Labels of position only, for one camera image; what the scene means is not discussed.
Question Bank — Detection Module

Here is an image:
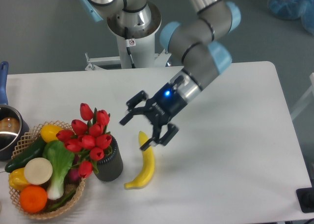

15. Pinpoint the yellow squash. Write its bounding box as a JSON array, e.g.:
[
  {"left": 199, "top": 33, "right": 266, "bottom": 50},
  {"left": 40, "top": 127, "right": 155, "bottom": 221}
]
[{"left": 40, "top": 124, "right": 63, "bottom": 143}]

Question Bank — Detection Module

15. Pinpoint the woven wicker basket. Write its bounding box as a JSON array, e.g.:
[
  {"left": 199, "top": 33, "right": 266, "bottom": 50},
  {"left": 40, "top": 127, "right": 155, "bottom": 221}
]
[{"left": 9, "top": 121, "right": 85, "bottom": 220}]

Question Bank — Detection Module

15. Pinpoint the green bok choy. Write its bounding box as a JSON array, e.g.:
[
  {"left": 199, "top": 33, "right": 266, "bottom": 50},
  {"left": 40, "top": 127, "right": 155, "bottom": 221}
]
[{"left": 43, "top": 140, "right": 75, "bottom": 200}]

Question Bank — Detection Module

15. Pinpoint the white round radish slice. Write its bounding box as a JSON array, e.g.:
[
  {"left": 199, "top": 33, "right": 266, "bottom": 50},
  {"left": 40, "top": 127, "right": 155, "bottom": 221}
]
[{"left": 24, "top": 157, "right": 52, "bottom": 185}]

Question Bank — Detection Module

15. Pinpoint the yellow bell pepper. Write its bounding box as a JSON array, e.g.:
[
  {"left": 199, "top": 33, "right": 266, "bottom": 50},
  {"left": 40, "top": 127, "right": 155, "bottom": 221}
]
[{"left": 9, "top": 168, "right": 31, "bottom": 191}]

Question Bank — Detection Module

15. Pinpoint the red tulip bouquet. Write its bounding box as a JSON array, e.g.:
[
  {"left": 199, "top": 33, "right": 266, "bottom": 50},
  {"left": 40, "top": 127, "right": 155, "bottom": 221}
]
[{"left": 56, "top": 103, "right": 113, "bottom": 178}]

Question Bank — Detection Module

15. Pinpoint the blue plastic bag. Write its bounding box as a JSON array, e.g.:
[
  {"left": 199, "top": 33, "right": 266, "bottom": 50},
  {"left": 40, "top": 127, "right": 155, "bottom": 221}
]
[{"left": 267, "top": 0, "right": 314, "bottom": 34}]

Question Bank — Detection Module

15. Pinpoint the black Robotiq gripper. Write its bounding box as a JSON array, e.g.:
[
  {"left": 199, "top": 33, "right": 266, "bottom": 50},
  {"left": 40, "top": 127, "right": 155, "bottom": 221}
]
[{"left": 119, "top": 83, "right": 187, "bottom": 150}]

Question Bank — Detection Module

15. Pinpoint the green chili pepper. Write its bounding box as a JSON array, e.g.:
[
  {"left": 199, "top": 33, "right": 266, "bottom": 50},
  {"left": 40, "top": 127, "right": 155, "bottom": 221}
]
[{"left": 47, "top": 189, "right": 76, "bottom": 212}]

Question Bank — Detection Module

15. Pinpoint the purple sweet potato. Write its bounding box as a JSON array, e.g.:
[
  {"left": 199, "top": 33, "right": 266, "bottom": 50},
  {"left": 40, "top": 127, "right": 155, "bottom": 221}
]
[{"left": 68, "top": 155, "right": 80, "bottom": 182}]

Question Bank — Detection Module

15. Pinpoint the dark grey ribbed vase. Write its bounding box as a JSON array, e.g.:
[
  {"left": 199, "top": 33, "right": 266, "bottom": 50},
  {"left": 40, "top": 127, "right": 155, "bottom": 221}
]
[{"left": 94, "top": 137, "right": 123, "bottom": 182}]

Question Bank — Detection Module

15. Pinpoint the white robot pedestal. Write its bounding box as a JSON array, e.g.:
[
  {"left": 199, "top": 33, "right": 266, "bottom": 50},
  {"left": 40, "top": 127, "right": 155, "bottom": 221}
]
[{"left": 85, "top": 2, "right": 171, "bottom": 71}]

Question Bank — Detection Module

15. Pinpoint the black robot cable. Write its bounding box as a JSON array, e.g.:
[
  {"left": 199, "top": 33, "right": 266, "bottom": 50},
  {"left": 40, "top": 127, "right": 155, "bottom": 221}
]
[{"left": 124, "top": 26, "right": 136, "bottom": 69}]

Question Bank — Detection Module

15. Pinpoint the green cucumber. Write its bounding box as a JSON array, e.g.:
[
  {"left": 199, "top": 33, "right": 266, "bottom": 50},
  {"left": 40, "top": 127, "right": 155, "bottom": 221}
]
[{"left": 4, "top": 136, "right": 47, "bottom": 173}]

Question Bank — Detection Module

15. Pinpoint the orange fruit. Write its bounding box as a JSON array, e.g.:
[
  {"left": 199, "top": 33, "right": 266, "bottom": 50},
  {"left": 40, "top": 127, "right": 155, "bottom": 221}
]
[{"left": 19, "top": 185, "right": 48, "bottom": 213}]

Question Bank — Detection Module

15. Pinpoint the white frame at right edge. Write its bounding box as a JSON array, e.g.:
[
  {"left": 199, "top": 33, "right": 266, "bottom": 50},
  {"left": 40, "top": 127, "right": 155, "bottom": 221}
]
[{"left": 290, "top": 73, "right": 314, "bottom": 121}]

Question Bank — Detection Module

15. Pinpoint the black device at table edge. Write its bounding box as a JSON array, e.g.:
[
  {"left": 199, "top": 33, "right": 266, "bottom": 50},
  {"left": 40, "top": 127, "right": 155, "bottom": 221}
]
[{"left": 296, "top": 187, "right": 314, "bottom": 213}]

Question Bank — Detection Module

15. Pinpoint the dark pot with blue handle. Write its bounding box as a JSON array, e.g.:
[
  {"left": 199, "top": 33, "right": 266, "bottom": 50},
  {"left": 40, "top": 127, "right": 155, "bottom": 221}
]
[{"left": 0, "top": 61, "right": 29, "bottom": 161}]

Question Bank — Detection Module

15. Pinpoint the yellow banana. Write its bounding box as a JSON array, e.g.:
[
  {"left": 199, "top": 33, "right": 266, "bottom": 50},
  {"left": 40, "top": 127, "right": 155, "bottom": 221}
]
[{"left": 124, "top": 130, "right": 156, "bottom": 190}]

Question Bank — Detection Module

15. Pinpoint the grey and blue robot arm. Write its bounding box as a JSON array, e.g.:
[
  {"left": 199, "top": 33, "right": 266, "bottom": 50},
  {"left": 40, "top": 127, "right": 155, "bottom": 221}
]
[{"left": 79, "top": 0, "right": 241, "bottom": 150}]

